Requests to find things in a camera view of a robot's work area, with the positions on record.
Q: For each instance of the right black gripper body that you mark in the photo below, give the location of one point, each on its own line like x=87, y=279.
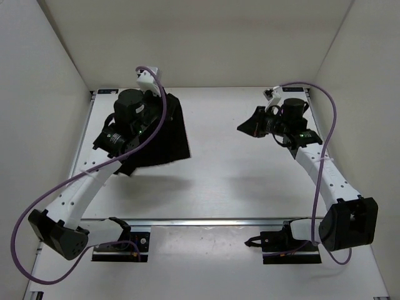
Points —
x=275, y=125

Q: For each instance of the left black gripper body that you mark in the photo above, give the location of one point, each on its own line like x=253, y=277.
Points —
x=155, y=110

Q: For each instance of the black skirt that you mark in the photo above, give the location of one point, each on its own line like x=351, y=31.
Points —
x=169, y=145

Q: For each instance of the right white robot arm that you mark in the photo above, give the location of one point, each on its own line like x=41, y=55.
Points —
x=350, y=220

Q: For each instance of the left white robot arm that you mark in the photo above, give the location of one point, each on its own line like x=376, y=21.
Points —
x=138, y=118

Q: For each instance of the left blue corner label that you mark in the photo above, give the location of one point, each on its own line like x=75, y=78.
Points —
x=107, y=91

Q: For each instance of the blue corner label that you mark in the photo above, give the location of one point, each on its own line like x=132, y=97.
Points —
x=107, y=91
x=292, y=89

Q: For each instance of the right blue corner label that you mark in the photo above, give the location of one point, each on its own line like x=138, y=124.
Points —
x=292, y=89

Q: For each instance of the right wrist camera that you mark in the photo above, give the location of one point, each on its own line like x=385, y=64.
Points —
x=273, y=98

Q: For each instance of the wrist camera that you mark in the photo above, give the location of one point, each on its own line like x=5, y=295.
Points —
x=146, y=79
x=273, y=98

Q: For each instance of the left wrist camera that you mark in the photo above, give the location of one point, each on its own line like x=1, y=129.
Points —
x=146, y=79

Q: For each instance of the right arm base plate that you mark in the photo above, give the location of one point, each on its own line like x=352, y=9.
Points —
x=279, y=248

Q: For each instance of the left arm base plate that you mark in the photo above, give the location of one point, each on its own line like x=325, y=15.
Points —
x=120, y=248

